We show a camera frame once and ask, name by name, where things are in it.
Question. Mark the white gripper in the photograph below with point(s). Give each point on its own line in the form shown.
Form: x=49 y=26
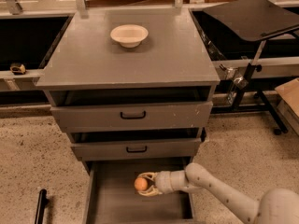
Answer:
x=163 y=182

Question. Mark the orange fruit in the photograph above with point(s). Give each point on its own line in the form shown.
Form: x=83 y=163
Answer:
x=141 y=184

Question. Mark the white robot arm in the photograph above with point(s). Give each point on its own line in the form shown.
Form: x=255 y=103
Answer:
x=277 y=206

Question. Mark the grey middle drawer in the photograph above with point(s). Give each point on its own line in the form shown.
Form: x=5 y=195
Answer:
x=141 y=149

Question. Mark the grey open bottom drawer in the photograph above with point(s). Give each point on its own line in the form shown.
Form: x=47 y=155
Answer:
x=112 y=198

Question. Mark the grey top drawer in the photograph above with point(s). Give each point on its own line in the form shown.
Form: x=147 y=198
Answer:
x=103 y=118

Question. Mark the grey drawer cabinet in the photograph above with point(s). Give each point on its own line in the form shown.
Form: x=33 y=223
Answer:
x=170 y=66

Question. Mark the white bowl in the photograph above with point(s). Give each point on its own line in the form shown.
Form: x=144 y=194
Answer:
x=129 y=35

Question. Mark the cardboard box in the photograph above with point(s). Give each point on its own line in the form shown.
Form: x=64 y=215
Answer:
x=289 y=104

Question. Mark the black tray stand table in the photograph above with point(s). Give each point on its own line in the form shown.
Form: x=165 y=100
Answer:
x=258 y=38

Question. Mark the black bar handle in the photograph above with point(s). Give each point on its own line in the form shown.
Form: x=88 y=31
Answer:
x=41 y=205

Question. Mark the metal clamp bracket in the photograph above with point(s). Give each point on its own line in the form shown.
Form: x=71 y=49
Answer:
x=238 y=81

